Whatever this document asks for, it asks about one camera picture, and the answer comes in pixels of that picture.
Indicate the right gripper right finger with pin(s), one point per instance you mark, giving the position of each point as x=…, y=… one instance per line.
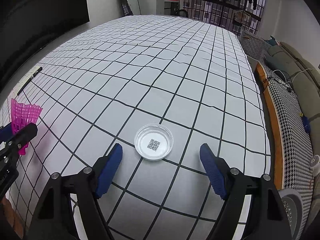
x=266, y=217

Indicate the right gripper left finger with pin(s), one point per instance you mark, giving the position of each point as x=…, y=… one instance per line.
x=53, y=216

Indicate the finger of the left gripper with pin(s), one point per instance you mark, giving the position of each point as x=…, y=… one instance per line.
x=20, y=140
x=5, y=133

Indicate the pink plastic mesh basket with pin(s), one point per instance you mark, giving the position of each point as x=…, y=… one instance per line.
x=22, y=115

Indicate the grey perforated trash basket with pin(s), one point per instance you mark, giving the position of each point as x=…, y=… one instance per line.
x=297, y=205

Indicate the houndstooth sofa cover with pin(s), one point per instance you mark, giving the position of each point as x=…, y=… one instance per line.
x=293, y=147

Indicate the black pen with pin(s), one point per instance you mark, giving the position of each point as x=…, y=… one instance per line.
x=36, y=72

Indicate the white small fan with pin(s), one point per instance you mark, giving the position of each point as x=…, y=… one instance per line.
x=314, y=165

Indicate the blue cloth on sofa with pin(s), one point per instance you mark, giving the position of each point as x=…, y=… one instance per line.
x=306, y=124

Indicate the black television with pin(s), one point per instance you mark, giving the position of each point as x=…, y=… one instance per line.
x=29, y=25

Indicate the clear round plastic lid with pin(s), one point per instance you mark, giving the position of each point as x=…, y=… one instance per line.
x=153, y=142

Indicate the olive green sofa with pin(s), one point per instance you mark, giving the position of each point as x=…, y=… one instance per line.
x=304, y=80

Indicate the dark green pillow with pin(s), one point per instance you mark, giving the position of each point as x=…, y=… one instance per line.
x=273, y=63

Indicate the white grid tablecloth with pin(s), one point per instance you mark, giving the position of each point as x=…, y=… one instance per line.
x=100, y=87

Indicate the houndstooth storage basket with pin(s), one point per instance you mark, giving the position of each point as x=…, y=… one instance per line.
x=252, y=44

